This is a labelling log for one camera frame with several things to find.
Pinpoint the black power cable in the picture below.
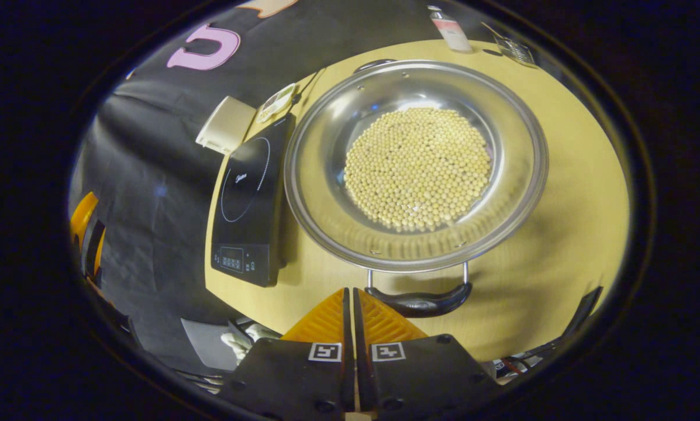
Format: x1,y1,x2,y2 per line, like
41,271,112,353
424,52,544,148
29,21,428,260
291,68,327,106

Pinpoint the metal wire holder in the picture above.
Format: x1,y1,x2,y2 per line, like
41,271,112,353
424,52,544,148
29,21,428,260
490,32,539,69

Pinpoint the clear bottle with pink label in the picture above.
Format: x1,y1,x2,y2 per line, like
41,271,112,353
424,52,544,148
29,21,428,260
427,5,474,54

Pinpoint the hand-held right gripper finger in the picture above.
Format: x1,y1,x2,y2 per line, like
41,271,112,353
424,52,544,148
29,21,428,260
218,287,353,421
353,287,502,419

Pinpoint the white cloth bundle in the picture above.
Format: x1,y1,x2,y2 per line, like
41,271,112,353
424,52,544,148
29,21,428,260
221,323,281,361

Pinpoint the black induction cooktop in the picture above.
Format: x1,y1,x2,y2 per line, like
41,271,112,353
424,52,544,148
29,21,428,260
211,113,296,288

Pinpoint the white toaster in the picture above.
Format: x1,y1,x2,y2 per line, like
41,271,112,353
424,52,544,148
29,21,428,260
195,95,257,156

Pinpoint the black backdrop cloth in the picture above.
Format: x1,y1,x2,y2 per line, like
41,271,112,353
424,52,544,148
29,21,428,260
69,0,444,375

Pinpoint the stainless steel pot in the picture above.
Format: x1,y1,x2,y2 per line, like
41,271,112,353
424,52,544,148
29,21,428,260
284,58,549,319

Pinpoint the black bar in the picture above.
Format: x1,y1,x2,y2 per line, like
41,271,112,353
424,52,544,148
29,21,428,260
560,285,605,341

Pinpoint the pile of yellow soybeans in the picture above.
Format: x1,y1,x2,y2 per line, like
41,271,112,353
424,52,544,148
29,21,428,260
343,106,494,233

